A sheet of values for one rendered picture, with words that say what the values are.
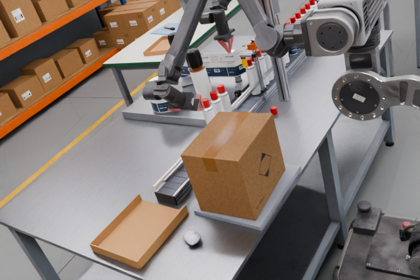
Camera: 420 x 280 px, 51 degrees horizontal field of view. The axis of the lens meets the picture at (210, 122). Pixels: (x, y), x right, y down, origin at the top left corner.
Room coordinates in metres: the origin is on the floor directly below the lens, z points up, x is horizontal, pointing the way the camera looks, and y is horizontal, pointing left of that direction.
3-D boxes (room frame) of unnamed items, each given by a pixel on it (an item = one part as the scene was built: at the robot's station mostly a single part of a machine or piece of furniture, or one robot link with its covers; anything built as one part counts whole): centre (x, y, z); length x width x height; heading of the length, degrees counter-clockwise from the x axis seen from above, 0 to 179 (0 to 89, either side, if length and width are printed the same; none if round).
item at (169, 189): (2.11, -0.28, 0.86); 1.65 x 0.08 x 0.04; 138
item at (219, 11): (1.98, -0.18, 1.38); 0.07 x 0.06 x 0.07; 53
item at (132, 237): (1.37, 0.39, 0.85); 0.30 x 0.26 x 0.04; 138
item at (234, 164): (1.40, -0.05, 0.99); 0.30 x 0.24 x 0.27; 142
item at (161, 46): (3.63, 0.16, 0.82); 0.34 x 0.24 x 0.04; 148
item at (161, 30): (4.08, 0.09, 0.81); 0.32 x 0.24 x 0.01; 38
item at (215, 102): (1.86, -0.06, 0.98); 0.05 x 0.05 x 0.20
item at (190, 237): (1.24, 0.19, 0.85); 0.08 x 0.07 x 0.04; 168
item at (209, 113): (1.81, -0.01, 0.98); 0.05 x 0.05 x 0.20
